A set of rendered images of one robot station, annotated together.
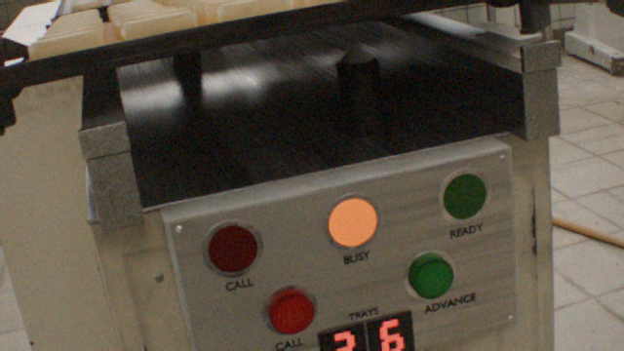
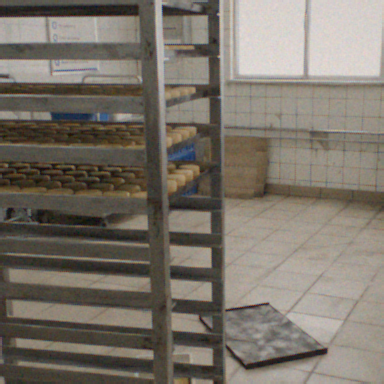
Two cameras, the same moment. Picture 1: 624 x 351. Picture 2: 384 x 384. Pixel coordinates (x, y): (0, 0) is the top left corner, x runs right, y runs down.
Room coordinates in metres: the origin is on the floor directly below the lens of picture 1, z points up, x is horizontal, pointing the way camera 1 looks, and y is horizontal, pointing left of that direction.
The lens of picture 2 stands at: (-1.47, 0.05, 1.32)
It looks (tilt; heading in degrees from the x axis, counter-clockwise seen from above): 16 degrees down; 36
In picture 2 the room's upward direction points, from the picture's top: straight up
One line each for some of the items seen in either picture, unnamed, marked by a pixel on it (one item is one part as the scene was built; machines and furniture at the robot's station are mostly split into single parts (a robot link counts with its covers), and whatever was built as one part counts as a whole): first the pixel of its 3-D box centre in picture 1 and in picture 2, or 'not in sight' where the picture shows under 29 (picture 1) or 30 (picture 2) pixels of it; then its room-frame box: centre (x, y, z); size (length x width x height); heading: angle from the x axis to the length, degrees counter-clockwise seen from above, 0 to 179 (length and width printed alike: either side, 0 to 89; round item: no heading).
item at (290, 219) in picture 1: (352, 270); not in sight; (0.54, -0.02, 0.77); 0.24 x 0.04 x 0.14; 102
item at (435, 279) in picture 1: (430, 276); not in sight; (0.53, -0.07, 0.76); 0.03 x 0.02 x 0.03; 102
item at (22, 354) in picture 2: not in sight; (106, 362); (-0.38, 1.28, 0.51); 0.64 x 0.03 x 0.03; 114
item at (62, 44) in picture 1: (67, 51); not in sight; (0.54, 0.15, 0.95); 0.05 x 0.05 x 0.02
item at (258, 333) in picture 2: not in sight; (259, 332); (0.93, 1.66, 0.01); 0.60 x 0.40 x 0.03; 59
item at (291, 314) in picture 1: (290, 310); not in sight; (0.51, 0.03, 0.76); 0.03 x 0.02 x 0.03; 102
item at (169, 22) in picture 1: (160, 32); not in sight; (0.55, 0.08, 0.95); 0.05 x 0.05 x 0.02
